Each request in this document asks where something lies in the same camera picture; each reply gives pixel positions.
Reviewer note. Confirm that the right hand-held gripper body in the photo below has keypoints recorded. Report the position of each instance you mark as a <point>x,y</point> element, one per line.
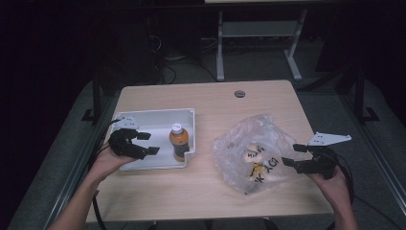
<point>324,161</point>

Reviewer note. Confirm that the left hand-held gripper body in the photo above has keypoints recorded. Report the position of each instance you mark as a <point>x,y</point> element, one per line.
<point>123,143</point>

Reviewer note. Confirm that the white plastic tray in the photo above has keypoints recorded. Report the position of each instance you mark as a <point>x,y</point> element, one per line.
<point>159,124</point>

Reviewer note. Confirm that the orange juice bottle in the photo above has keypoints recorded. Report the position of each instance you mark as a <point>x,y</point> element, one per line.
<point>178,142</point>

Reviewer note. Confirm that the clear plastic bag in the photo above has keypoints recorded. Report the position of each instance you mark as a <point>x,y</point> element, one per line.
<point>236,150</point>

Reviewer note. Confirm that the person's left hand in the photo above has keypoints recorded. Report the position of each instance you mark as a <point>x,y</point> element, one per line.
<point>107,164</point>

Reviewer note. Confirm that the person's right hand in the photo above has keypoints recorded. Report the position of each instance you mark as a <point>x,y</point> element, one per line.
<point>335,190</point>

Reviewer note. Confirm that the black metal stand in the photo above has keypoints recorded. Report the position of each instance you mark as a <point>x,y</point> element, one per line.
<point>360,96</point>
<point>96,96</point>

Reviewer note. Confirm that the aluminium rail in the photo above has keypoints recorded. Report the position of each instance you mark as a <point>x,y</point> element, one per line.
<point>383,172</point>
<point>68,191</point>

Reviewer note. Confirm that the white metal desk frame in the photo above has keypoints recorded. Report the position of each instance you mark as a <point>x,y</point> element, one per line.
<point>255,29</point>

